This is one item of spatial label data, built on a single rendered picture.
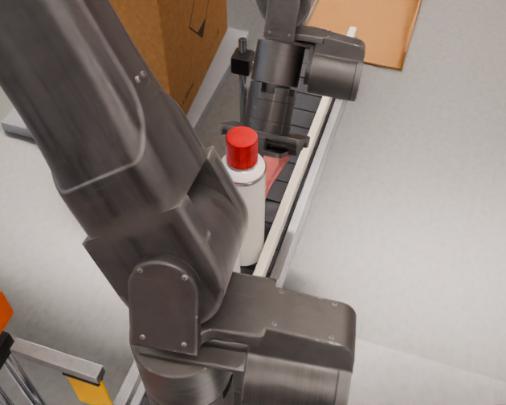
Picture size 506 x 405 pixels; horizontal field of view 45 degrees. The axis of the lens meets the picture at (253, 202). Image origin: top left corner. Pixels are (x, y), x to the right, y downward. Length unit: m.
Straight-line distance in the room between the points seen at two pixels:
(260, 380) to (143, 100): 0.16
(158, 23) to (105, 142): 0.57
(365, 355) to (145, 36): 0.50
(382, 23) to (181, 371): 1.00
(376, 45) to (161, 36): 0.48
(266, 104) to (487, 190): 0.41
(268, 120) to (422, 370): 0.33
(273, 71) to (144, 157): 0.46
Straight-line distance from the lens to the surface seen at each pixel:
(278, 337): 0.33
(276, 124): 0.72
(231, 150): 0.63
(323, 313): 0.35
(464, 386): 0.74
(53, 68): 0.28
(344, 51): 0.72
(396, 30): 1.25
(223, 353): 0.34
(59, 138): 0.29
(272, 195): 0.85
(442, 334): 0.82
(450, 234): 0.91
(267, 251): 0.75
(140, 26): 0.86
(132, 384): 0.62
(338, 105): 0.99
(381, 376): 0.72
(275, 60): 0.72
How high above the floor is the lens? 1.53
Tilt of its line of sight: 50 degrees down
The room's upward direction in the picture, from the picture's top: straight up
